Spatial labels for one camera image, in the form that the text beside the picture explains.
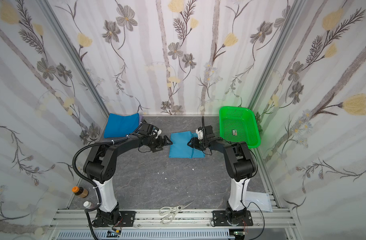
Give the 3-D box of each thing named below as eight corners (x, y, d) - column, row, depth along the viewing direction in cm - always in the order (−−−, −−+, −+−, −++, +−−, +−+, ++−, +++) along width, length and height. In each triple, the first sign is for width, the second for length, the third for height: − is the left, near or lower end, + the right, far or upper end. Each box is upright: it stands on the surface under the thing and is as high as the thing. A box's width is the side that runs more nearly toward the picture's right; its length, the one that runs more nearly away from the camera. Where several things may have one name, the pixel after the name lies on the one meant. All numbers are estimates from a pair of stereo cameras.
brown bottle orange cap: (80, 197, 83) (70, 192, 75) (83, 191, 85) (73, 185, 77) (87, 197, 83) (77, 192, 75) (89, 191, 85) (80, 186, 77)
